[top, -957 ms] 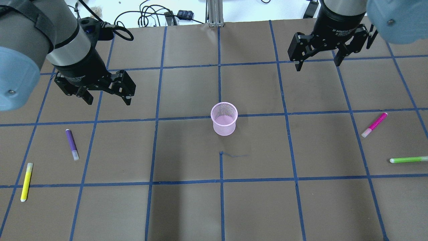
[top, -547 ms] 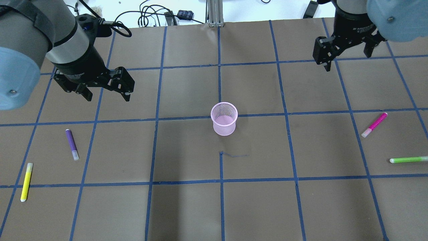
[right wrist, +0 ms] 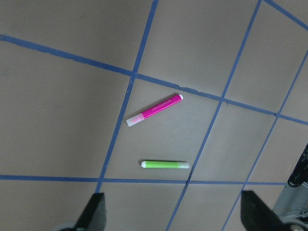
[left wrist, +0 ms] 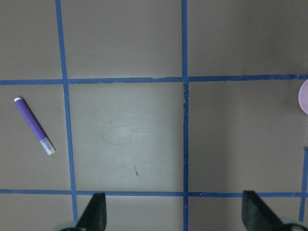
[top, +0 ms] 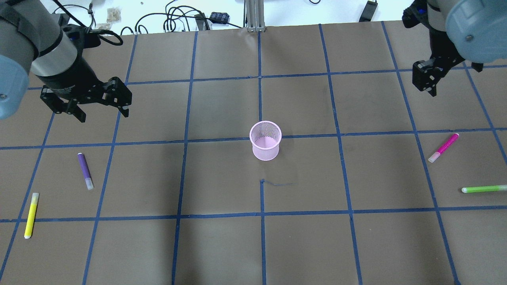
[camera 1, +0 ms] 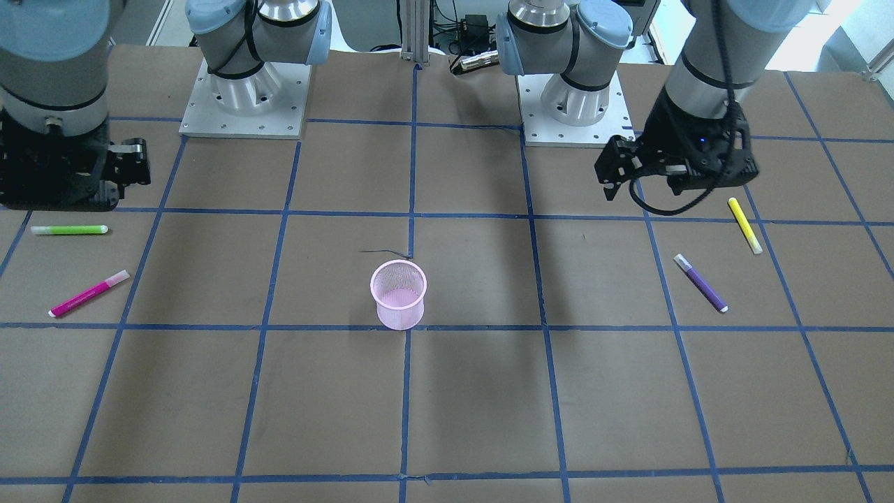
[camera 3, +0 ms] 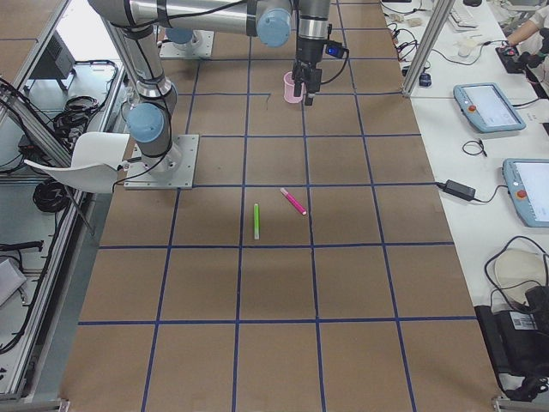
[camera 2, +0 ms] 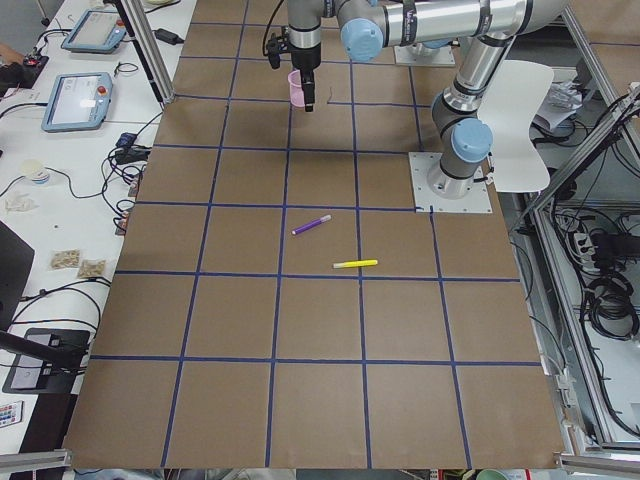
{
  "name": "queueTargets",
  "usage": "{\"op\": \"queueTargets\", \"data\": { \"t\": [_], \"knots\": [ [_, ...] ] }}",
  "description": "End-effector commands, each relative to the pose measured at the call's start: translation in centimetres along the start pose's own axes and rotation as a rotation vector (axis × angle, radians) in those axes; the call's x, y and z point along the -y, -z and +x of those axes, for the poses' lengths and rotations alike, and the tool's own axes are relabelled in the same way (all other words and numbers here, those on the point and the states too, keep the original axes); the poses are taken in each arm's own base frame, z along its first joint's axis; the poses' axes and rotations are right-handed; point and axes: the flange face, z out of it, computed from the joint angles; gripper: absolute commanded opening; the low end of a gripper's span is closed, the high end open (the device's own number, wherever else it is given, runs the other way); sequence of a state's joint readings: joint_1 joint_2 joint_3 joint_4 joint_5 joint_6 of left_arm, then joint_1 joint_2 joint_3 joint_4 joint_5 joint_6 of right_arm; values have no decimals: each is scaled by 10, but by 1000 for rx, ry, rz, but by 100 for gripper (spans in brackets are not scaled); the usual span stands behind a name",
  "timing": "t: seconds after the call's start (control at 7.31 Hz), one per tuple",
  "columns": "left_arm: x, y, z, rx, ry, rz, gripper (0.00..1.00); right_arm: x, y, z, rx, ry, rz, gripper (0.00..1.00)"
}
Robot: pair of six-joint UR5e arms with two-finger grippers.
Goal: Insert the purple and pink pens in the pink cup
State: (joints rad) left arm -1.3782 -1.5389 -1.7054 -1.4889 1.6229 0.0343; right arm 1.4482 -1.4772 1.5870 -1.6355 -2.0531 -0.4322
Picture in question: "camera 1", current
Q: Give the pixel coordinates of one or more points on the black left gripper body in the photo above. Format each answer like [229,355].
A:
[662,131]

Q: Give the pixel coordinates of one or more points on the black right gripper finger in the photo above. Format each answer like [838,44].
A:
[127,163]

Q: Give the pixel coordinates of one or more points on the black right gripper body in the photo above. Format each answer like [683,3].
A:
[123,162]

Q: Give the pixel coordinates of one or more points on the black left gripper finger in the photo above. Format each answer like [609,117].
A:
[619,163]

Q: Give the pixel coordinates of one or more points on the pink highlighter pen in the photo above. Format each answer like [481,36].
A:
[89,294]

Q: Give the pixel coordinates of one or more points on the purple highlighter pen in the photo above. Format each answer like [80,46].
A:
[701,284]

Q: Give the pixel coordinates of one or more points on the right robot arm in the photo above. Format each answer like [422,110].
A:
[55,53]

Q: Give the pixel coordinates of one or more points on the pink mesh cup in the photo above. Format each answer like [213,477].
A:
[398,288]

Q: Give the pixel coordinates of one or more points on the green highlighter pen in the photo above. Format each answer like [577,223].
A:
[70,230]

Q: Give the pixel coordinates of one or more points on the yellow highlighter pen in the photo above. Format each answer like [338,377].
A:
[745,226]

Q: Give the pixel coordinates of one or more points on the silver connector plug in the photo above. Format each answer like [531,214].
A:
[467,63]

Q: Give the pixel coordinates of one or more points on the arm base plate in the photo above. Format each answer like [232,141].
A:
[557,115]
[270,104]

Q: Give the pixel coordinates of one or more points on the aluminium frame post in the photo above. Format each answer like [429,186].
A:
[415,29]

